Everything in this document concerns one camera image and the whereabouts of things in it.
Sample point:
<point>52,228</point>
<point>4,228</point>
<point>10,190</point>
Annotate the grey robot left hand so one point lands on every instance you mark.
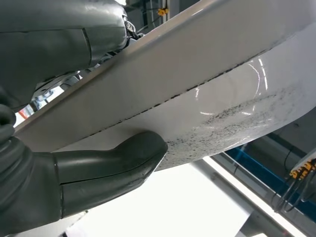
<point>49,49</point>

